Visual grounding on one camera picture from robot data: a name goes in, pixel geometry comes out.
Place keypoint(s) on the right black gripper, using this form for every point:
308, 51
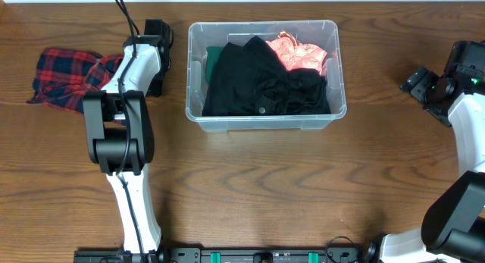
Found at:
420, 89

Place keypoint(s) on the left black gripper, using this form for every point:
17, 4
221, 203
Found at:
154, 87

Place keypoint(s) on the dark green garment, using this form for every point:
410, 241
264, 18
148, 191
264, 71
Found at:
213, 54

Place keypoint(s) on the red navy plaid shirt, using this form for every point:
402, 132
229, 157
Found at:
63, 76

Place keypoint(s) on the black garment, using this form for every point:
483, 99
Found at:
250, 80

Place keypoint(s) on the pink garment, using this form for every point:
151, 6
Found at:
296, 55

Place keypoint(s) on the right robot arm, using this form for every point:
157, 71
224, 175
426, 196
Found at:
452, 229

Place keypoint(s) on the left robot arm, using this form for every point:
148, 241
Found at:
121, 141

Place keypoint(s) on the clear plastic storage bin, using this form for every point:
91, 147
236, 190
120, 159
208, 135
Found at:
202, 35

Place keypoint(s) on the black mounting rail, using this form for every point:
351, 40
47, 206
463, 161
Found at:
197, 255

